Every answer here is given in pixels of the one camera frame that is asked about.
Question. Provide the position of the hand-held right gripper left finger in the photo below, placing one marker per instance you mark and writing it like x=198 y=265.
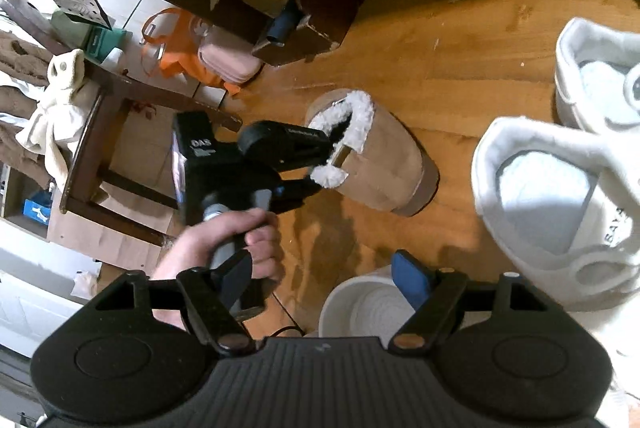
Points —
x=235 y=280

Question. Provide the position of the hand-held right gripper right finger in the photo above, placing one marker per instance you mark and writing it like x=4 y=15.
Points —
x=407 y=278

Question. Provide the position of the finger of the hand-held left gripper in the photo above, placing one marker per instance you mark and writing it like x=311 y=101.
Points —
x=310 y=147

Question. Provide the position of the white clog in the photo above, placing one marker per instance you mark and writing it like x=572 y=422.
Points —
x=360 y=313

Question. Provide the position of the tan fleece-lined boot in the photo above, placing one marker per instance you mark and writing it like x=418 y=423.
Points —
x=385 y=157

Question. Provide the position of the white lace-up sneaker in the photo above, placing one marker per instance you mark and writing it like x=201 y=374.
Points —
x=595 y=77
x=545 y=208

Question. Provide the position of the orange bag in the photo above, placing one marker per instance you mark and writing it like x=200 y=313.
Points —
x=175 y=57

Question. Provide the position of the person's left hand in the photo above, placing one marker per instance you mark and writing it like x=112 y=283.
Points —
x=225 y=233

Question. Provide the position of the flat cardboard sheet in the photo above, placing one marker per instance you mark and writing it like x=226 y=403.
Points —
x=115 y=233

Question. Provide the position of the pink case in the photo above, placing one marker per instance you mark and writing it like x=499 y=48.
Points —
x=230 y=57

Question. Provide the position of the dark blue object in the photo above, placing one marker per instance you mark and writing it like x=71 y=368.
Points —
x=282 y=27

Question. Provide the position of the dark wooden chair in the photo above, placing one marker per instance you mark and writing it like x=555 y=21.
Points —
x=105 y=107

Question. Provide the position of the white cloth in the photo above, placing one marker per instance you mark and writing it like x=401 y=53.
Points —
x=55 y=122

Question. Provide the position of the blue box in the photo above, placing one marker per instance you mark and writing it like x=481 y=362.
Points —
x=37 y=210

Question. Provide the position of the green box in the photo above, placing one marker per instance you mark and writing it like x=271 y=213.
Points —
x=95 y=37

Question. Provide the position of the brown cloth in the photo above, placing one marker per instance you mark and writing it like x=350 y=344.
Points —
x=20 y=57

